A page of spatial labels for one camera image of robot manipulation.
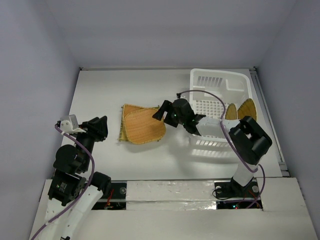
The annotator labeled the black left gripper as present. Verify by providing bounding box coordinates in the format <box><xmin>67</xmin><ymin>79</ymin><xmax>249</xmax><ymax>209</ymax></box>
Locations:
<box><xmin>75</xmin><ymin>114</ymin><xmax>108</xmax><ymax>170</ymax></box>

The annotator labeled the square woven bamboo plate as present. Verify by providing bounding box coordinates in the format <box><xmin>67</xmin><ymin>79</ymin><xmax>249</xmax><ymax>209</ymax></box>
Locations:
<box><xmin>118</xmin><ymin>107</ymin><xmax>158</xmax><ymax>142</ymax></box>

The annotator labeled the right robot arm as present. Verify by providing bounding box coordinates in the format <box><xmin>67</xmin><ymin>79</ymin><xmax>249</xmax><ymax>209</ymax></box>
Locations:
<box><xmin>152</xmin><ymin>98</ymin><xmax>273</xmax><ymax>196</ymax></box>

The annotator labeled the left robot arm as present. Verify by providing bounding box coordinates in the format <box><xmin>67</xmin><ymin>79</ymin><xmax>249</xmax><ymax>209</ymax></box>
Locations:
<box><xmin>31</xmin><ymin>114</ymin><xmax>112</xmax><ymax>240</ymax></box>

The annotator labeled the white plastic dish rack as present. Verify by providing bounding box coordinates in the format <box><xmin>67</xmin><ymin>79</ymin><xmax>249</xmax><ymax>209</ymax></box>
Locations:
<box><xmin>188</xmin><ymin>68</ymin><xmax>252</xmax><ymax>143</ymax></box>

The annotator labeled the round yellow green-rimmed plate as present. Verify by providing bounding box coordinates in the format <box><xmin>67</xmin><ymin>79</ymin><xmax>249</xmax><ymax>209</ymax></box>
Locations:
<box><xmin>225</xmin><ymin>103</ymin><xmax>238</xmax><ymax>120</ymax></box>

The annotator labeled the yellow woven fan plate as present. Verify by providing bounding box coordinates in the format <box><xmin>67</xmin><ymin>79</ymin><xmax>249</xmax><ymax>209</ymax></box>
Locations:
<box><xmin>237</xmin><ymin>98</ymin><xmax>258</xmax><ymax>122</ymax></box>

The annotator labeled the silver foil covered panel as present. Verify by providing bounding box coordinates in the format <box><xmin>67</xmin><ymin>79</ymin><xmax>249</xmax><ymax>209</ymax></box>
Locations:
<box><xmin>125</xmin><ymin>180</ymin><xmax>217</xmax><ymax>211</ymax></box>

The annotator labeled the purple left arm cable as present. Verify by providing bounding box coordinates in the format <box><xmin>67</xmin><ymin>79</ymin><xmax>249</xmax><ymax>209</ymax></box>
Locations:
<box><xmin>31</xmin><ymin>124</ymin><xmax>96</xmax><ymax>240</ymax></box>

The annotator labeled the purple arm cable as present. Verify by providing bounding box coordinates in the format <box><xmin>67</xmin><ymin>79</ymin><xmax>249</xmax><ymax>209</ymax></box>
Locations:
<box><xmin>176</xmin><ymin>89</ymin><xmax>266</xmax><ymax>210</ymax></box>
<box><xmin>31</xmin><ymin>124</ymin><xmax>96</xmax><ymax>240</ymax></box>

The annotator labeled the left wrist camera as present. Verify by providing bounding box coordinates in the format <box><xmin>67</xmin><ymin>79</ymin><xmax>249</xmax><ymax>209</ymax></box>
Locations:
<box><xmin>57</xmin><ymin>114</ymin><xmax>86</xmax><ymax>135</ymax></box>

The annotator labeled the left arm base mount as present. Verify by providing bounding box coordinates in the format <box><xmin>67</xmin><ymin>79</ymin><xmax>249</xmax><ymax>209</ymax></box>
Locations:
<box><xmin>92</xmin><ymin>181</ymin><xmax>127</xmax><ymax>211</ymax></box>

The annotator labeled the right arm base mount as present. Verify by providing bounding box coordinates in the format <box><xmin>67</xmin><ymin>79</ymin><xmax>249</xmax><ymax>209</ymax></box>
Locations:
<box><xmin>212</xmin><ymin>179</ymin><xmax>260</xmax><ymax>200</ymax></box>

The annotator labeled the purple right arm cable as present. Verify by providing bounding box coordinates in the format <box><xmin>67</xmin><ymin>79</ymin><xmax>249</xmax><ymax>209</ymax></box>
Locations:
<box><xmin>176</xmin><ymin>89</ymin><xmax>266</xmax><ymax>210</ymax></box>

